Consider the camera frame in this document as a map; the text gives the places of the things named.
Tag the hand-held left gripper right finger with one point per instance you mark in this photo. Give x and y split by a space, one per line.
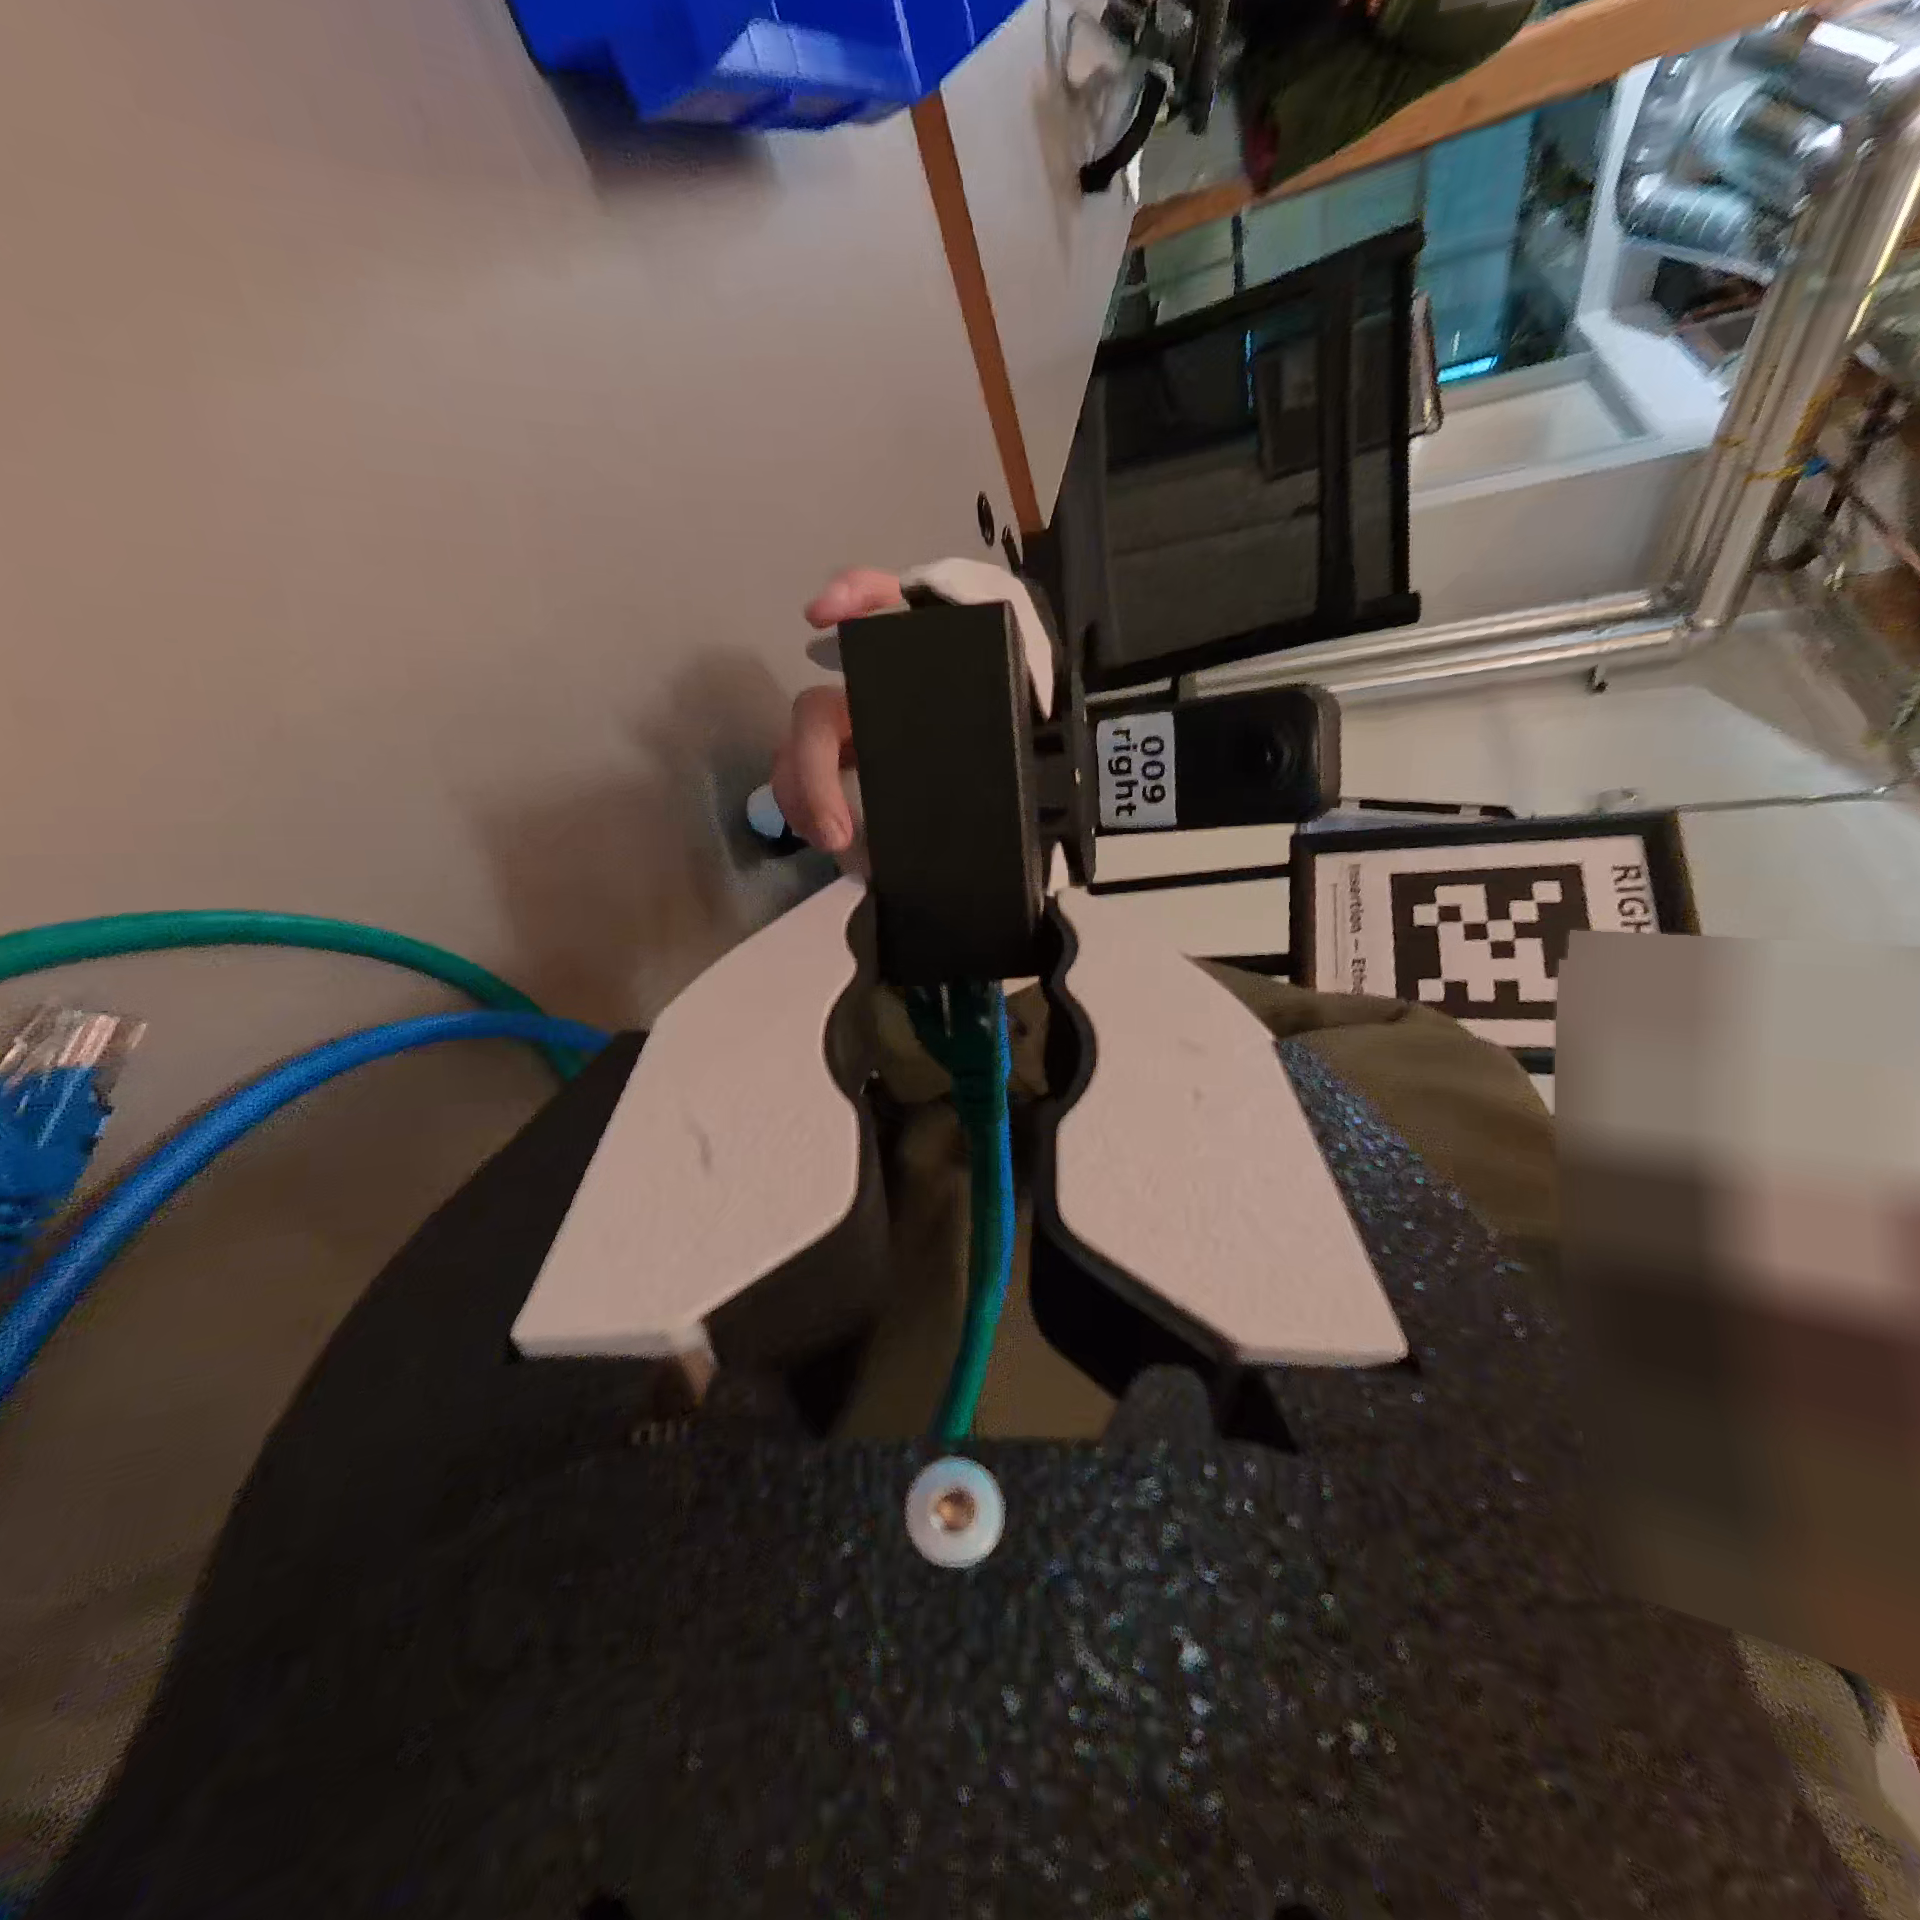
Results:
1202 1170

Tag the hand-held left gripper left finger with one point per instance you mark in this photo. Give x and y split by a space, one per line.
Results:
722 1141

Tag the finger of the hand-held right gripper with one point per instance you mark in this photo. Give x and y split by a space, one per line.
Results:
974 582

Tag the black port box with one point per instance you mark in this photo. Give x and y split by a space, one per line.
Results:
946 779

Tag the person's right forearm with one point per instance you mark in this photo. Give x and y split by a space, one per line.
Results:
1395 1049

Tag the person's right hand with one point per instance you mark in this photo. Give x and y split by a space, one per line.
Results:
820 765

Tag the black framed marker sign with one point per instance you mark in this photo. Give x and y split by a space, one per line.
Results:
1477 931

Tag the blue plastic bin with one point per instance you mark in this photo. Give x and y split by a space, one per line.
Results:
750 45

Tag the black metal frame rack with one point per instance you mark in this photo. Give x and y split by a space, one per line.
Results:
1244 494

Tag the silver flexible duct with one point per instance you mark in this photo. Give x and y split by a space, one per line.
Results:
1724 149

